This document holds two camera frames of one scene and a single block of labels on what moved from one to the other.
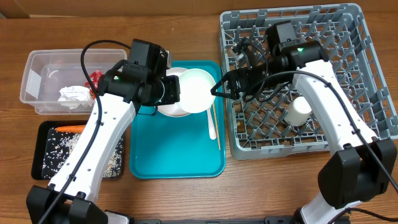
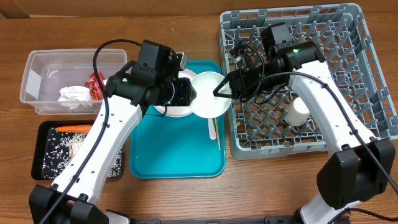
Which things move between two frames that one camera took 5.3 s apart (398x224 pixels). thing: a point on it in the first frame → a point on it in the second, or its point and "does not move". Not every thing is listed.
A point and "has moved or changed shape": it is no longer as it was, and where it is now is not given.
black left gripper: (175, 96) → (186, 98)
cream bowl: (194, 87) has moved or changed shape
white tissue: (73, 97) does not move
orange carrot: (71, 129) does not move
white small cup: (298, 111) does not move
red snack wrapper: (94, 77) does not move
